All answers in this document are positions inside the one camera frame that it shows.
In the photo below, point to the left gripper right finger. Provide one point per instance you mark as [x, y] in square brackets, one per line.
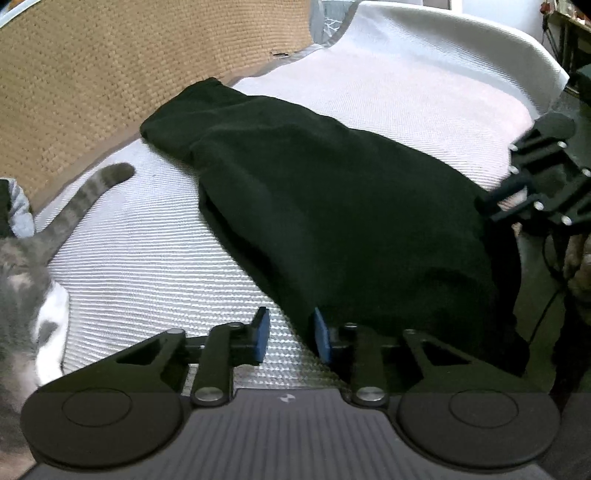
[354, 352]

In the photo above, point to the grey patterned bed sheet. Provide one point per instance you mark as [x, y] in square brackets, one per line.
[329, 20]

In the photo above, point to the cluttered right shelf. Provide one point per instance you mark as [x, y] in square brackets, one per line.
[566, 31]

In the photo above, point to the grey tabby cat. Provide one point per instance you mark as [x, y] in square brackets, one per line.
[29, 296]

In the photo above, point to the woven tan upright mattress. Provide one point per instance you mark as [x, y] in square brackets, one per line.
[75, 75]

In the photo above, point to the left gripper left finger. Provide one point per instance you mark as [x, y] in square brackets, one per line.
[225, 347]

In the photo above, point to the person's right hand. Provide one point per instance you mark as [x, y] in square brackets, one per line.
[577, 265]

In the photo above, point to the black grey folded garment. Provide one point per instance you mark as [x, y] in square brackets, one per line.
[16, 217]

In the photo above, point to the black printed sweatshirt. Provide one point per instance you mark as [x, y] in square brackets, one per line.
[344, 225]

